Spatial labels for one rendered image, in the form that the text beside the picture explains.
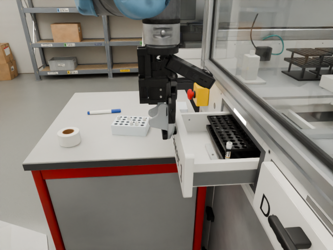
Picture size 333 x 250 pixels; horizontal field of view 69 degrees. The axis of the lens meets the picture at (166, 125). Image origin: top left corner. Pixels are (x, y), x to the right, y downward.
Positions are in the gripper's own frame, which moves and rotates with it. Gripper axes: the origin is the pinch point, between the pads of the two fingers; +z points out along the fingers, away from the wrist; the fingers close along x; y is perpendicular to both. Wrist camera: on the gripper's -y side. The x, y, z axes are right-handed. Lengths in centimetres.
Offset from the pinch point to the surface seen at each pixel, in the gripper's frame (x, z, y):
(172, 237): -12, 54, -2
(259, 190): 18.4, 3.8, -15.0
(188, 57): -80, -1, -18
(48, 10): -360, -16, 146
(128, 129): -24.0, 11.9, 12.5
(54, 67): -367, 71, 157
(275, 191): 23.0, -0.1, -15.0
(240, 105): -0.3, -5.8, -16.8
